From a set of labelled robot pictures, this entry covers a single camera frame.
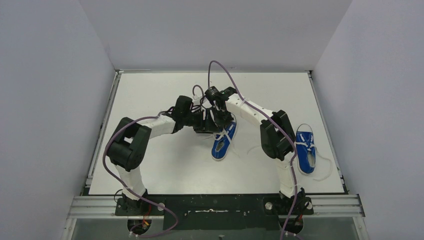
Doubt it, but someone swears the aluminium frame rail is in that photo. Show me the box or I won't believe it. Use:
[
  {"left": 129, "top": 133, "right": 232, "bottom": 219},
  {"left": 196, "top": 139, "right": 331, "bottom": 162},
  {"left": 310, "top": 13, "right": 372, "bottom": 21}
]
[{"left": 68, "top": 194, "right": 365, "bottom": 219}]

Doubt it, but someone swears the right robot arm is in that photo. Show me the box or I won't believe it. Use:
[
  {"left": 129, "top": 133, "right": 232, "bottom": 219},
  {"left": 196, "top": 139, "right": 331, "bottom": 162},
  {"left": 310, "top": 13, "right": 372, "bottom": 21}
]
[{"left": 204, "top": 86, "right": 301, "bottom": 215}]

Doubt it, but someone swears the blue sneaker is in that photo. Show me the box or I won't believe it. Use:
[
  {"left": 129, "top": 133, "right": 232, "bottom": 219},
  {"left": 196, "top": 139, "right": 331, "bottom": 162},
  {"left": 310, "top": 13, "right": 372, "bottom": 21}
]
[
  {"left": 295, "top": 131, "right": 316, "bottom": 175},
  {"left": 211, "top": 114, "right": 237, "bottom": 161}
]

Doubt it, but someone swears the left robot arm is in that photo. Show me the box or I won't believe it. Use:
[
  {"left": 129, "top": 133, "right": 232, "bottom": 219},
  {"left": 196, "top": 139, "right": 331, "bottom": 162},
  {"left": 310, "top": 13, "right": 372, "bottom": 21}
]
[{"left": 102, "top": 95, "right": 221, "bottom": 214}]

